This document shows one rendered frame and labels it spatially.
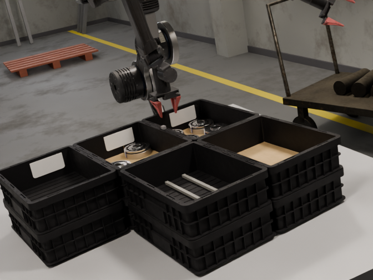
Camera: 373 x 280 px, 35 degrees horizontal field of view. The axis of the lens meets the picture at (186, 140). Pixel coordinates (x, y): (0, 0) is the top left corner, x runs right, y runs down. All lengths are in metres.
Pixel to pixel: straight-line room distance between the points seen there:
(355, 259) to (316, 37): 4.73
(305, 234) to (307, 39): 4.70
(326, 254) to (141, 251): 0.57
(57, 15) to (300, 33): 6.87
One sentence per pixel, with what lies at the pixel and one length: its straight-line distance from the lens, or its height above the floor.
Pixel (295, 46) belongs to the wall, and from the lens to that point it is 6.63.
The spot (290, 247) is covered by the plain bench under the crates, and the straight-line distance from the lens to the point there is 1.78.
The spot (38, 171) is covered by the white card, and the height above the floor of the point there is 0.88.
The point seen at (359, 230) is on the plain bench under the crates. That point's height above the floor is 0.70.
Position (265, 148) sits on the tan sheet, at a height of 0.83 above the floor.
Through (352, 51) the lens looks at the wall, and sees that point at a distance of 5.89.
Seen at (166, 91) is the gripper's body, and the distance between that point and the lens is 2.28.
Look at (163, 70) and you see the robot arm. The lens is 2.19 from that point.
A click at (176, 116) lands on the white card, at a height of 0.90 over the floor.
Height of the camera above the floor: 1.63
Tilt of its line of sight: 20 degrees down
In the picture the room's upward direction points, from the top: 10 degrees counter-clockwise
